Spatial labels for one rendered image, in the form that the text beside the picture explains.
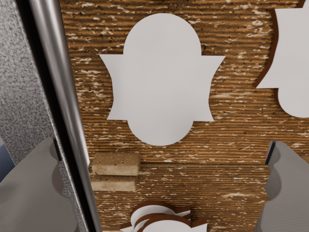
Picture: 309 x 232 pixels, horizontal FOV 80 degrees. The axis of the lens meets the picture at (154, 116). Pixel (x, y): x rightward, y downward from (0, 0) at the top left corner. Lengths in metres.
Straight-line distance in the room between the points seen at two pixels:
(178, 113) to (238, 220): 0.23
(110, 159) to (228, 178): 0.17
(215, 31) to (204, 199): 0.24
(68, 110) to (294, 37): 0.26
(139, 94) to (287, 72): 0.15
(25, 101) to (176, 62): 0.20
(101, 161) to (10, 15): 0.18
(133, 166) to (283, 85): 0.19
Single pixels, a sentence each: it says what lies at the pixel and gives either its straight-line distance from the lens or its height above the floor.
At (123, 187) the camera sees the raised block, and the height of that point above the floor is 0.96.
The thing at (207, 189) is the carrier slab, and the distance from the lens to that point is 0.31.
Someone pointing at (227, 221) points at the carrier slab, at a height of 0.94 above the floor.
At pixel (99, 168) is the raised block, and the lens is 0.24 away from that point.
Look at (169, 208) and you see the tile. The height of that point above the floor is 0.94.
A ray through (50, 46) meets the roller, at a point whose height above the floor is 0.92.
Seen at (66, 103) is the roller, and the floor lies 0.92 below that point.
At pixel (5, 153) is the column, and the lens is 0.70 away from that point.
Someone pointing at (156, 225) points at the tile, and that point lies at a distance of 0.30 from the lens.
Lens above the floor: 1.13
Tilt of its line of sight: 63 degrees down
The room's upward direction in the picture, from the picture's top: 179 degrees counter-clockwise
